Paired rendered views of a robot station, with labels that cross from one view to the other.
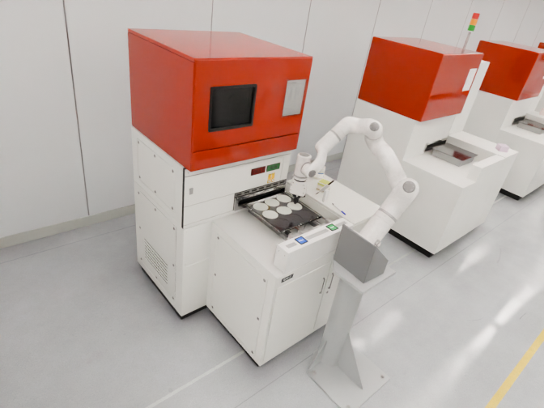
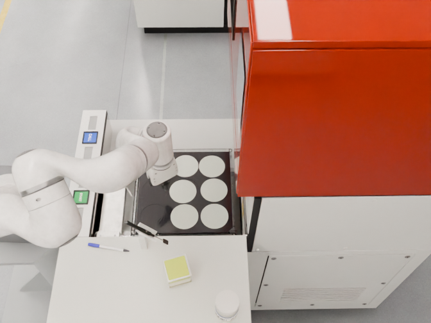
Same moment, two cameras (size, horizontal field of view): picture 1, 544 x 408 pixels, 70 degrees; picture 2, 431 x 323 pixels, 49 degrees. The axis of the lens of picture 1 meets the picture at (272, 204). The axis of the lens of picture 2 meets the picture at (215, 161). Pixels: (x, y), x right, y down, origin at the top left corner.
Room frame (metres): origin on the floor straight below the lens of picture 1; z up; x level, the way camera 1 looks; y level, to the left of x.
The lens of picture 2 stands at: (2.86, -0.64, 2.43)
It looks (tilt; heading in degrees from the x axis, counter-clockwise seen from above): 57 degrees down; 133
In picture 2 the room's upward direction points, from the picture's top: 1 degrees clockwise
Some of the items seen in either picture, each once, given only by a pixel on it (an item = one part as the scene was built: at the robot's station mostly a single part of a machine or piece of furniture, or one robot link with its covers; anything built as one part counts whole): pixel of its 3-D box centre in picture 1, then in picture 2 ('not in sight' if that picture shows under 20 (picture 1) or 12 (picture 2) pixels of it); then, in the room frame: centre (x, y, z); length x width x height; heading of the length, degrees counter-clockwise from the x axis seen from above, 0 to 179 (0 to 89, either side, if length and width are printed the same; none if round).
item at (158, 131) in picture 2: (303, 164); (157, 142); (2.16, -0.15, 1.25); 0.09 x 0.08 x 0.13; 31
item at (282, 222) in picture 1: (282, 210); (185, 190); (2.18, -0.08, 0.90); 0.34 x 0.34 x 0.01; 45
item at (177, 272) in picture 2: (323, 185); (177, 271); (2.42, -0.33, 1.00); 0.07 x 0.07 x 0.07; 61
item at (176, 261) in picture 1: (206, 235); (306, 205); (2.44, 0.46, 0.41); 0.82 x 0.71 x 0.82; 135
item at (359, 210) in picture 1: (333, 203); (153, 293); (2.39, -0.42, 0.89); 0.62 x 0.35 x 0.14; 45
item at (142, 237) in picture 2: (324, 191); (147, 236); (2.28, -0.33, 1.03); 0.06 x 0.04 x 0.13; 45
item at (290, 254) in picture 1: (315, 244); (89, 177); (1.88, -0.29, 0.89); 0.55 x 0.09 x 0.14; 135
